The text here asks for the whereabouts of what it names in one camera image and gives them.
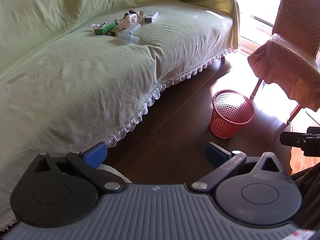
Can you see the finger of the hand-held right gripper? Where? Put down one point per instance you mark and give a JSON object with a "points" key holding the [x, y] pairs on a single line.
{"points": [[290, 138]]}

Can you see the white box with plant print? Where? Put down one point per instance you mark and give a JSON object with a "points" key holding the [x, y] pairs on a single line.
{"points": [[151, 16]]}

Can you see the green cardboard box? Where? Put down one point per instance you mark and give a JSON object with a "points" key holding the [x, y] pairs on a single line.
{"points": [[105, 27]]}

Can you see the white knitted cloth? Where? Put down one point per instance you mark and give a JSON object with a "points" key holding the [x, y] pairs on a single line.
{"points": [[126, 22]]}

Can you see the red plastic mesh basket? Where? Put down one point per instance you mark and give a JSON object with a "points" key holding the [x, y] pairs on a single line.
{"points": [[225, 122]]}

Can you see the chair with quilted cover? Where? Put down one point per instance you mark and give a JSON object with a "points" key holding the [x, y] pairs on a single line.
{"points": [[292, 42]]}

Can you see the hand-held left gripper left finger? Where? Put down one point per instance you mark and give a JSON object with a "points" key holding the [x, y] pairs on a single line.
{"points": [[96, 155]]}

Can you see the white fuzzy cloth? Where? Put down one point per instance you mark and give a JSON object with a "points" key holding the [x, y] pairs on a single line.
{"points": [[112, 171]]}

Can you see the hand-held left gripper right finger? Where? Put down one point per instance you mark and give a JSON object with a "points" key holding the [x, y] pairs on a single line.
{"points": [[215, 155]]}

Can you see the sofa with green cover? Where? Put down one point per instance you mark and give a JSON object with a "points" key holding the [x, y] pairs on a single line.
{"points": [[75, 80]]}

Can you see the person's dark clothing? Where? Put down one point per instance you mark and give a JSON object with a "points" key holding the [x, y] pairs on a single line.
{"points": [[308, 195]]}

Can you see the wooden spoon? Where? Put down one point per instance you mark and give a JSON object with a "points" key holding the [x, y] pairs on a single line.
{"points": [[141, 15]]}

